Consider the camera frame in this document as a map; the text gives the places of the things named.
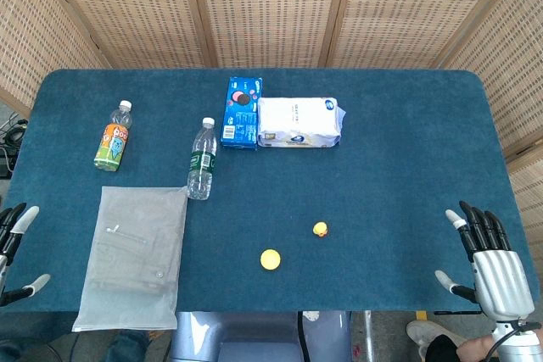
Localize silver metal pole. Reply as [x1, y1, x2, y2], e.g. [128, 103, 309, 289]
[363, 310, 376, 362]

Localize orange label drink bottle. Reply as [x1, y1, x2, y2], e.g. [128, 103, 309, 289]
[93, 99, 134, 172]

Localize blue cookie box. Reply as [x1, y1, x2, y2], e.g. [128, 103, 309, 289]
[220, 76, 264, 152]

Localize black cables bundle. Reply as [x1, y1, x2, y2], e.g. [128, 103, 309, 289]
[0, 117, 29, 180]

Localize green label water bottle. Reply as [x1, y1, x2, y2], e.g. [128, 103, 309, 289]
[187, 116, 218, 201]

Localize black robot torso cable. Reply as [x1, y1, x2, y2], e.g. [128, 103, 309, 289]
[297, 311, 308, 362]

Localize blue grey robot torso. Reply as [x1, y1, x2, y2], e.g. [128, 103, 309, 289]
[168, 310, 354, 362]

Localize white tissue pack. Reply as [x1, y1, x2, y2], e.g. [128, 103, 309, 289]
[256, 97, 348, 150]

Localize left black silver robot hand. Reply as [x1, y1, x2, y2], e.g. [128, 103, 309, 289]
[0, 203, 51, 307]

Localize white sneaker shoe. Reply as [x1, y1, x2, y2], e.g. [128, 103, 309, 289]
[406, 320, 468, 359]

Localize woven bamboo folding screen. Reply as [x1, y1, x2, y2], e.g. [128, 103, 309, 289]
[0, 0, 543, 261]

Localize person's leg with black sock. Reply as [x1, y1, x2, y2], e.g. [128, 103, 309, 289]
[425, 333, 500, 362]

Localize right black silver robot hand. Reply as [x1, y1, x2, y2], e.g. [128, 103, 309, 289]
[434, 200, 536, 331]

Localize blue carpet table cover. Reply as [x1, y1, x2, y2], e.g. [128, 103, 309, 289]
[0, 68, 542, 317]

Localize clear plastic zip bag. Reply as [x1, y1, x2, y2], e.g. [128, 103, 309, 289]
[70, 185, 189, 333]

